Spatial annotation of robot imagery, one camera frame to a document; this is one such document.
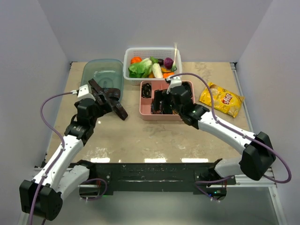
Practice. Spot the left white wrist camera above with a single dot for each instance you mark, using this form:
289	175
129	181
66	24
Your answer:
83	92

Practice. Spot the pink divided organizer tray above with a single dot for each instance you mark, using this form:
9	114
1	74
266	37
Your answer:
145	103

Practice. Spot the white daikon radish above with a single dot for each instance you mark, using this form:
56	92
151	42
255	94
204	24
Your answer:
156	69

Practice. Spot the purple onion toy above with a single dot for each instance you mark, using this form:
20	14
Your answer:
168	63

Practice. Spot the dark patterned necktie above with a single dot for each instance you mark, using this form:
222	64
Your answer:
112	95

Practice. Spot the yellow chips bag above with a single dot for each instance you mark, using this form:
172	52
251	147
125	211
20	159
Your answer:
224	100

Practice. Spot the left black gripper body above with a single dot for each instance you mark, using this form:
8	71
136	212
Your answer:
99	112

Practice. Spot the dark eggplant toy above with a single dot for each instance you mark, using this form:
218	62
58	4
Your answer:
160	62

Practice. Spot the rolled black tie left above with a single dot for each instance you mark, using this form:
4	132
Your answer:
146	90

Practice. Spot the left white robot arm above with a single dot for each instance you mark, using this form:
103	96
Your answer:
43	195

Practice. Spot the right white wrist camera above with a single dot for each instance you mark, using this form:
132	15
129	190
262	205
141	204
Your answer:
173	82

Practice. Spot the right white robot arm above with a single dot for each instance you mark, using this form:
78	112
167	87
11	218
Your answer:
255	158

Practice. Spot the white plastic basket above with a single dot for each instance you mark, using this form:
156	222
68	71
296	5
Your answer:
147	52

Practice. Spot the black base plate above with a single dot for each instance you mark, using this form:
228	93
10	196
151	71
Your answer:
196	178

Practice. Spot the green onion stalk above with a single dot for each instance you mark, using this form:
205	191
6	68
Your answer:
174	68

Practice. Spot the green lettuce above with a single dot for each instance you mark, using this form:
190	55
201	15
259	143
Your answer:
141	69

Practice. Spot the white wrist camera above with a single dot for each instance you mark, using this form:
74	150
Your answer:
173	82
83	92

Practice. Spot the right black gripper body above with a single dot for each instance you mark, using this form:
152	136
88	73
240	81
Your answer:
176	108

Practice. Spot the teal transparent container lid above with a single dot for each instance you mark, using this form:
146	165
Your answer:
108	73

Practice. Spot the orange pumpkin toy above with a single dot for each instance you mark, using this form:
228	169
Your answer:
136	60

